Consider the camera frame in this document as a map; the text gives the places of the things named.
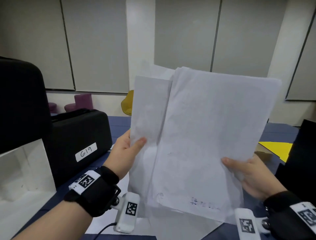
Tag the person's left hand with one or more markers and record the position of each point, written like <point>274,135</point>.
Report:
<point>121,158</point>

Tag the person's right hand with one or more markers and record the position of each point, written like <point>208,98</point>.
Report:
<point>259,178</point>

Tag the yellow folder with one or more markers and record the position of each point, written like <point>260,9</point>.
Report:
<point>279,149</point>

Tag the single white paper sheet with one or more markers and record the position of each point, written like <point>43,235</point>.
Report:
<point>148,111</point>

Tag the neat white paper sheaf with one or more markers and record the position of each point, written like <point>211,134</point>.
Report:
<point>209,123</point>

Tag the pile of white papers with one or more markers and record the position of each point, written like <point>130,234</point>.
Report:
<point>172,227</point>

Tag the brown cardboard box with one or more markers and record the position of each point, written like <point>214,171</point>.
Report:
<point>263,150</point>

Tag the black fabric bag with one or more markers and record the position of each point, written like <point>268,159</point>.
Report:
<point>301,160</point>

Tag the black case with white label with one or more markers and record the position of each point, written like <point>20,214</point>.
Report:
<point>79,128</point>

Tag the yellow armchair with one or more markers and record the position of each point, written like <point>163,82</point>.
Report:
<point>129,103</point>

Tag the tall purple stool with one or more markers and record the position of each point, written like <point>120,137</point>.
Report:
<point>84,101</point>

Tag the low purple stool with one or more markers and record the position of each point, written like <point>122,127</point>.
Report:
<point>52,108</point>
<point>69,108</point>

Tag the open white box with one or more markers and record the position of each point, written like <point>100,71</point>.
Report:
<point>22,178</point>

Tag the large black carrying case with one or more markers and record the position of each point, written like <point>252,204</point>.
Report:
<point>22,103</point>

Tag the grey roller blind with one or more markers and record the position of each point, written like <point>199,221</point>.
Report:
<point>305,74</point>
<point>247,37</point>
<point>185,32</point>
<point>34,42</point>
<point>98,44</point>

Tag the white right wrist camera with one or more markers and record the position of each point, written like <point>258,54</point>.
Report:
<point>243,215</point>

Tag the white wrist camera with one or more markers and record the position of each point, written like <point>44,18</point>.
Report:
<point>243,215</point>
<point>126,222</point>

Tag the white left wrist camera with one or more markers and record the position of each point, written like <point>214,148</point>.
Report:
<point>126,222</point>

